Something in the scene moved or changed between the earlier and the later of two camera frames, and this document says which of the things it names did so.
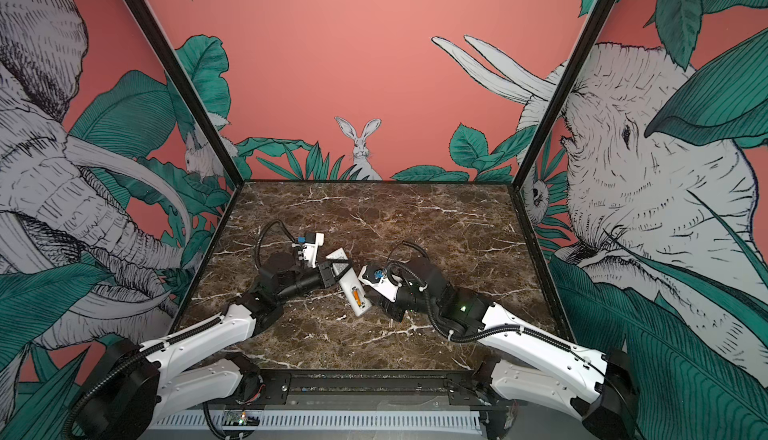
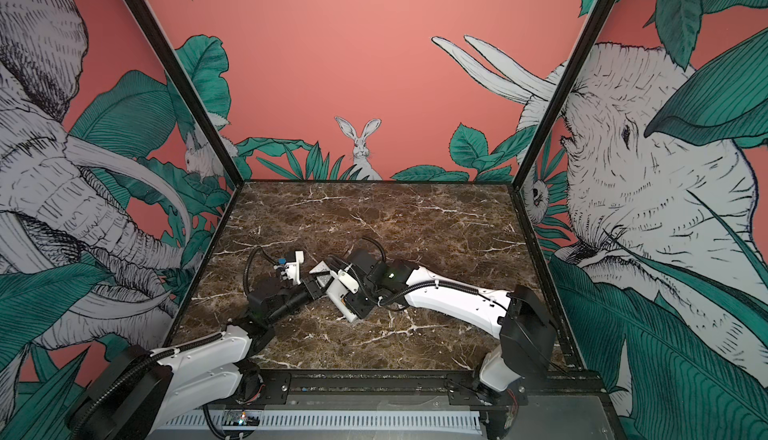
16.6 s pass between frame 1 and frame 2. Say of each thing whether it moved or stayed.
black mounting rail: stayed
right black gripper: moved
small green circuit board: stayed
